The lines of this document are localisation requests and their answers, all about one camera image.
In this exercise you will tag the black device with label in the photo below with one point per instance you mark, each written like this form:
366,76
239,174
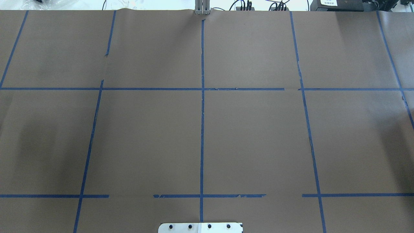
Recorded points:
353,5

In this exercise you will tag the aluminium frame post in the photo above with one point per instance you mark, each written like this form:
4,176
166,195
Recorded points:
202,7

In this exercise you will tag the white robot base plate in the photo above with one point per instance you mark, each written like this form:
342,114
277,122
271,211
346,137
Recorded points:
213,227

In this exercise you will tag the black power strip with cables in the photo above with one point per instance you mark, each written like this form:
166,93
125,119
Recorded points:
259,5

